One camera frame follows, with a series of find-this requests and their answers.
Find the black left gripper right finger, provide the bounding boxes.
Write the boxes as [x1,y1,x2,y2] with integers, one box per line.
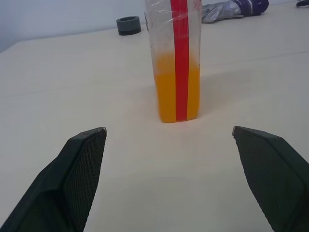
[232,126,309,232]

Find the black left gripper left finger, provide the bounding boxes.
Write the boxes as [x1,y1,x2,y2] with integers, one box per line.
[0,127,107,232]

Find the orange juice container red stripe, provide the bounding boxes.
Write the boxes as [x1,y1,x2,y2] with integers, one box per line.
[144,0,202,124]

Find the folded silver purple umbrella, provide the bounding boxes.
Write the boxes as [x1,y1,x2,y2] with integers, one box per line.
[201,0,270,24]

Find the dark grey tape roll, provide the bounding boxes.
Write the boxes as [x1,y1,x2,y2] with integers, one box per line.
[116,16,141,36]

